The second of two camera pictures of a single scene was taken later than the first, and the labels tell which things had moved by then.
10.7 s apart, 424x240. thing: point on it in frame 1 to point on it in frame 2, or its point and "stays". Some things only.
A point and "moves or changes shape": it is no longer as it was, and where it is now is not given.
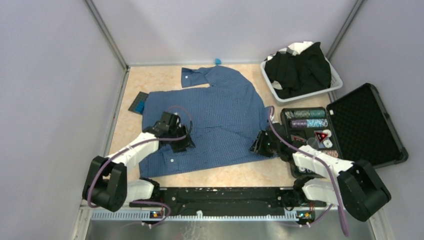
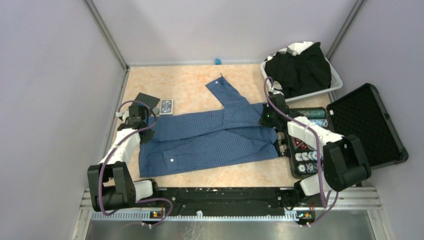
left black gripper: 186,141 to 148,136
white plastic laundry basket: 336,82 stays
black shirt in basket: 299,74 stays
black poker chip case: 358,127 stays
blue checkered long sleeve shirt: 223,112 moves or changes shape
